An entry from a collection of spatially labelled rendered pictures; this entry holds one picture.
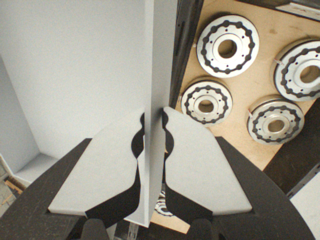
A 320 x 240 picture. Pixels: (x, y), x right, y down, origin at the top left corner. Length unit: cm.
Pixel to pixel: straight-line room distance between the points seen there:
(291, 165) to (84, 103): 40
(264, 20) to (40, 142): 41
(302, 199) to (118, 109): 79
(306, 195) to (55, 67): 84
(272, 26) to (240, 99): 14
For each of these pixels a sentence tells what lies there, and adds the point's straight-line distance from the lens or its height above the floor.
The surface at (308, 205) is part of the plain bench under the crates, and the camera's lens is 90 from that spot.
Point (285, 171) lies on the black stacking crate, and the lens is 44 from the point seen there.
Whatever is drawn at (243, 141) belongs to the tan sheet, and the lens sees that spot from 44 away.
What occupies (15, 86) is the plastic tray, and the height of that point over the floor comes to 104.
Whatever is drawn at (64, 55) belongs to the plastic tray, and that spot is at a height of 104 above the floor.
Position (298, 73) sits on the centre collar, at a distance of 36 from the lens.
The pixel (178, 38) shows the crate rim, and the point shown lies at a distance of 26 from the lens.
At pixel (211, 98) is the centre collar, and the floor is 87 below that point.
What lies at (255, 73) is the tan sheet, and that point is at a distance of 37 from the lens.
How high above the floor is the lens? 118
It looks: 56 degrees down
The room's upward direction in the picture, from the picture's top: 154 degrees counter-clockwise
